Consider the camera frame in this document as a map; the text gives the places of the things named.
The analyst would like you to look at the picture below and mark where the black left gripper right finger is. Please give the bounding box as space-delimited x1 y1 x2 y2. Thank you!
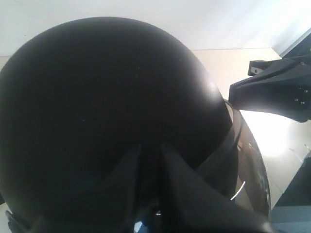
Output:
159 144 275 233

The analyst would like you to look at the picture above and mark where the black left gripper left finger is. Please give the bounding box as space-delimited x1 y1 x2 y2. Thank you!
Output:
29 146 140 233

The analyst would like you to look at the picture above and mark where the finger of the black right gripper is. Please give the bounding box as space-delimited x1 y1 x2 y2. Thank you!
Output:
229 70 311 122
248 55 311 76

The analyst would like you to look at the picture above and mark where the black helmet with tinted visor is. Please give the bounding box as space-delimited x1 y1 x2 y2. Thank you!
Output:
0 17 269 233

